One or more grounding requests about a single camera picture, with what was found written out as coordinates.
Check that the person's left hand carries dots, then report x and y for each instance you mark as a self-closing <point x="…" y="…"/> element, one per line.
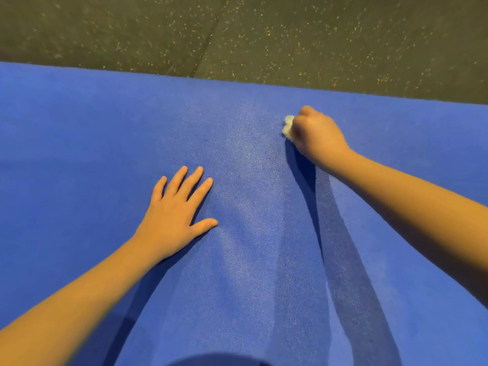
<point x="169" y="221"/>

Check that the person's right hand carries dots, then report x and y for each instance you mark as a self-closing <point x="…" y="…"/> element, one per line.
<point x="318" y="137"/>

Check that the person's right fingers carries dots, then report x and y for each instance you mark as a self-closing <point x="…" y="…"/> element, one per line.
<point x="301" y="125"/>

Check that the person's left thumb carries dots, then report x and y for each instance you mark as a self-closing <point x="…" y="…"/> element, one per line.
<point x="205" y="226"/>

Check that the person's left little finger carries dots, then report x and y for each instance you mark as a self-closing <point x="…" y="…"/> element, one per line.
<point x="159" y="189"/>

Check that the person's left middle finger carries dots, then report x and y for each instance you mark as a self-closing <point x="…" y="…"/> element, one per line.
<point x="190" y="182"/>

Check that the white wiping cloth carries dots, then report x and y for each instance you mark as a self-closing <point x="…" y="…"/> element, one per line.
<point x="288" y="127"/>

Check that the person's right forearm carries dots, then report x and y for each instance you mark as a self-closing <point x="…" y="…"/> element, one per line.
<point x="411" y="213"/>

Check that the person's left forearm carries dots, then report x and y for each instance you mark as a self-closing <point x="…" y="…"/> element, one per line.
<point x="76" y="304"/>

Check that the blue foam mat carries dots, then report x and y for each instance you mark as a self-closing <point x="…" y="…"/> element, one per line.
<point x="247" y="224"/>

